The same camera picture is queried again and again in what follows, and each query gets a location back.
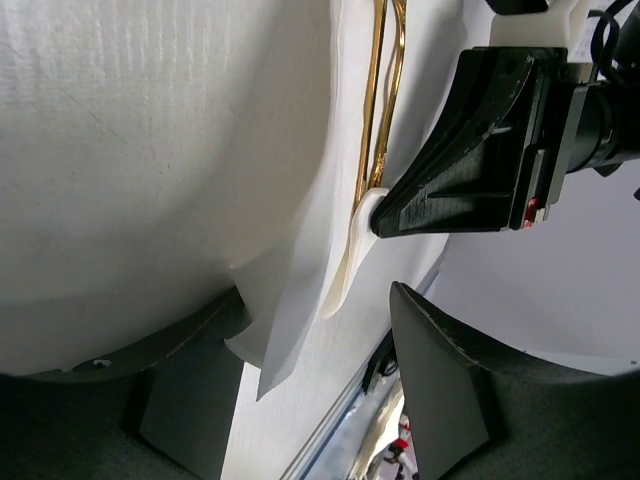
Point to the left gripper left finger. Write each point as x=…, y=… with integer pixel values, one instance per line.
x=159, y=408

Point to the gold spoon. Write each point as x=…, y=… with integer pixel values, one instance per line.
x=380, y=12

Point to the white paper napkin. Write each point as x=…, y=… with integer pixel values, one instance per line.
x=157, y=153

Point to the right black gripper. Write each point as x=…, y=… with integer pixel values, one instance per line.
x=516, y=122

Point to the gold fork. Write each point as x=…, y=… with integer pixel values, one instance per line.
x=381, y=149

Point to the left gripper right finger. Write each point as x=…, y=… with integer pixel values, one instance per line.
x=481, y=409

